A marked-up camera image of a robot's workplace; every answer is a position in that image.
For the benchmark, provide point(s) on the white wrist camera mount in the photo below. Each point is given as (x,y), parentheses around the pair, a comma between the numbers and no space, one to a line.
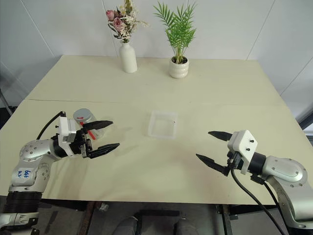
(243,144)
(64,127)

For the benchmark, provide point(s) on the grey round plastic container lid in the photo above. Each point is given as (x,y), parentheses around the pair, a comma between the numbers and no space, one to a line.
(83,115)

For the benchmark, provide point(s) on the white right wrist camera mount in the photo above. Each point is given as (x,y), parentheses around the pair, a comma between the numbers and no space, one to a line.
(243,144)

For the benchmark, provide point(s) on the white ceramic vase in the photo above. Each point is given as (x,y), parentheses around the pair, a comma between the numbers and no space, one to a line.
(128,57)

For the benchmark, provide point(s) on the white ribbed plant pot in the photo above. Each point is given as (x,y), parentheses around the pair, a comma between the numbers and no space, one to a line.
(179,69)

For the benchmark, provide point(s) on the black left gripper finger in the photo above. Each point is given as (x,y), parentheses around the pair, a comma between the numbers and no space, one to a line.
(99,124)
(105,148)

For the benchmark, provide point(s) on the clear plastic tray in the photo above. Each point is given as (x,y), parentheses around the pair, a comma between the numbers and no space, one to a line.
(162,125)

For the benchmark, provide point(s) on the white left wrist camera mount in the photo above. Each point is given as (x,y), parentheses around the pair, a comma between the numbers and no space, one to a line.
(64,127)

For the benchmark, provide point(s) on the clear plastic jar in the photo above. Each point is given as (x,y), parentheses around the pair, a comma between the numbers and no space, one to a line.
(96,129)

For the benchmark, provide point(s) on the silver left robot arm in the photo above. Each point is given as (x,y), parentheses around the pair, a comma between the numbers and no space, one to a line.
(34,156)

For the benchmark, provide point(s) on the green palm plant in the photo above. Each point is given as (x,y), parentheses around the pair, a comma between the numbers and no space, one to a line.
(179,29)

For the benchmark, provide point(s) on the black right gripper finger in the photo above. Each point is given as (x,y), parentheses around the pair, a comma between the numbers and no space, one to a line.
(220,135)
(210,162)

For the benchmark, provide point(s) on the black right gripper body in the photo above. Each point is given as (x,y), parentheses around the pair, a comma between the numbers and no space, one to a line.
(235,160)

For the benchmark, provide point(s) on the pink dried flower bouquet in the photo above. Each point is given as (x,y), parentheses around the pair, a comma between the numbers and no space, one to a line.
(122,22)

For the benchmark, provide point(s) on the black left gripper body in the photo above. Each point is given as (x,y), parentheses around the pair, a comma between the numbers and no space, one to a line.
(79,144)

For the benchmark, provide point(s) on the dark metal table leg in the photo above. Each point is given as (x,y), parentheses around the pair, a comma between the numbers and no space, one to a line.
(225,219)
(90,218)

